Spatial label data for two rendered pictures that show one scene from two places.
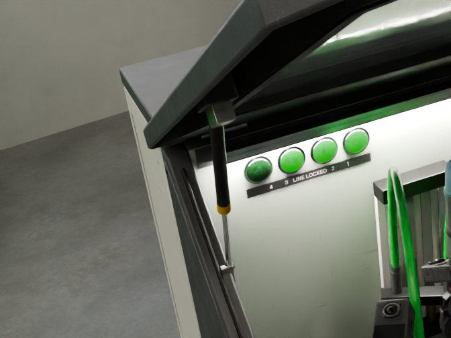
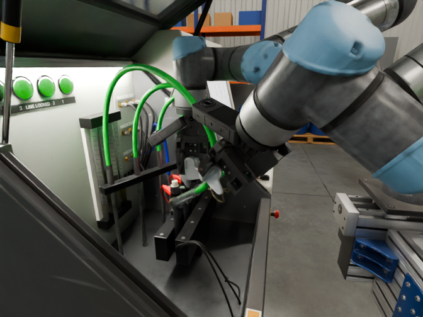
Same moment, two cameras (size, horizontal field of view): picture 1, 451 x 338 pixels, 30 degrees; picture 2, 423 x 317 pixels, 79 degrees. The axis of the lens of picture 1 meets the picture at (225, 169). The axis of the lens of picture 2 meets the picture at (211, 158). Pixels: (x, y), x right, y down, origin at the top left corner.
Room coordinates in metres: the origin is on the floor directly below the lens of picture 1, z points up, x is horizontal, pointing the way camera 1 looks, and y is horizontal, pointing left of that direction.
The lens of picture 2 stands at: (0.63, 0.20, 1.42)
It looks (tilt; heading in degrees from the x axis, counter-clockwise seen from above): 20 degrees down; 298
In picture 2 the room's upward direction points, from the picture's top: straight up
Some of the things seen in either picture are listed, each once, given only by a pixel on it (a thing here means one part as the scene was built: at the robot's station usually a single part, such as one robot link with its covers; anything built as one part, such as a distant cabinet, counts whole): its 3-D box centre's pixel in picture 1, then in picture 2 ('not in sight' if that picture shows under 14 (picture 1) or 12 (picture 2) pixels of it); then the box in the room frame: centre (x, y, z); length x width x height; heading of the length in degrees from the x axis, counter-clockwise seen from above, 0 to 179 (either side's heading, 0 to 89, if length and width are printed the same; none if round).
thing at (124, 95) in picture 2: not in sight; (131, 129); (1.33, -0.49, 1.20); 0.13 x 0.03 x 0.31; 104
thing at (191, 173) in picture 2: not in sight; (192, 173); (0.96, -0.31, 1.16); 0.06 x 0.03 x 0.09; 14
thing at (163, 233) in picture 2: not in sight; (191, 226); (1.04, -0.43, 0.91); 0.34 x 0.10 x 0.15; 104
